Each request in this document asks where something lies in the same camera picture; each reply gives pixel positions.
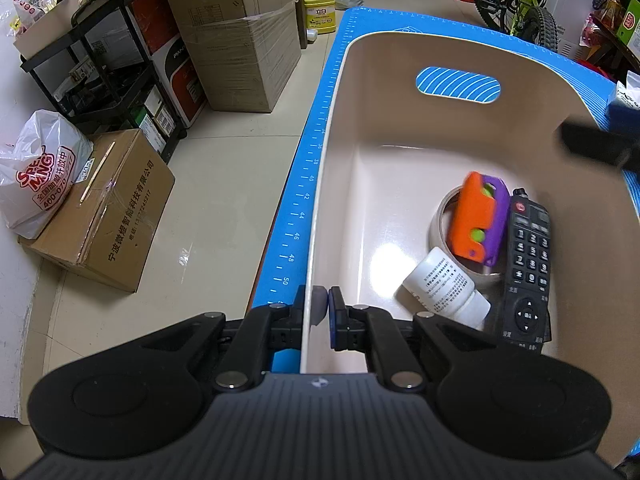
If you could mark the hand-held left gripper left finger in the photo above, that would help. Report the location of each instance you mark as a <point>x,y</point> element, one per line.
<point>295,320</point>

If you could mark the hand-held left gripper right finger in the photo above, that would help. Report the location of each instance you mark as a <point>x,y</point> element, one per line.
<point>334,317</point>

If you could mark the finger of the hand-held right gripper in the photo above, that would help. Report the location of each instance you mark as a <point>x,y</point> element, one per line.
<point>625,114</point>
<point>600,142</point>

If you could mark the white pill bottle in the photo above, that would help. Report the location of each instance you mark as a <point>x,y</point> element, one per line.
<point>445,285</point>

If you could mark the clear tape roll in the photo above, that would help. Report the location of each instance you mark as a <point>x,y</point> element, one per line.
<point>436,225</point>

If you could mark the beige plastic storage bin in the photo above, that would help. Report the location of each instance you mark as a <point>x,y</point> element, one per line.
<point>380,185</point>

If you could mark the black remote control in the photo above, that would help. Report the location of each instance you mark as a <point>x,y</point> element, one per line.
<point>530,265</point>

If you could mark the orange purple toy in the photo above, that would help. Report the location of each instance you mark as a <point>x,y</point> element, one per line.
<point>475,220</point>

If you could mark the tissue pack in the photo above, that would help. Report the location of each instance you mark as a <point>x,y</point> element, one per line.
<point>627,90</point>

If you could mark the green white carton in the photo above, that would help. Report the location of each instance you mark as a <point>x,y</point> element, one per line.
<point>630,22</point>

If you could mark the bicycle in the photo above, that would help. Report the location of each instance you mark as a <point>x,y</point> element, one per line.
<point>520,5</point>

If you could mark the blue silicone mat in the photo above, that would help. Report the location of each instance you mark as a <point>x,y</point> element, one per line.
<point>320,110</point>

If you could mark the cardboard box with stick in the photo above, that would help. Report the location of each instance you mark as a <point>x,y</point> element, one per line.
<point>110,210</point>

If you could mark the red white appliance box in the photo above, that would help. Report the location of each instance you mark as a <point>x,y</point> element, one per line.
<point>180,85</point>

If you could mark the large wrapped cardboard box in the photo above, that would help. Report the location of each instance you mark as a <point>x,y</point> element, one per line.
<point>235,45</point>

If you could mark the white printed plastic bag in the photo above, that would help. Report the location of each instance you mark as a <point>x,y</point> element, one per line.
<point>35,170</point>

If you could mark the yellow detergent jug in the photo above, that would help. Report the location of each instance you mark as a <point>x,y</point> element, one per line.
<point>319,12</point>

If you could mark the black utility cart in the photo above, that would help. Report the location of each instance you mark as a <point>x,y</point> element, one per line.
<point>100,60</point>

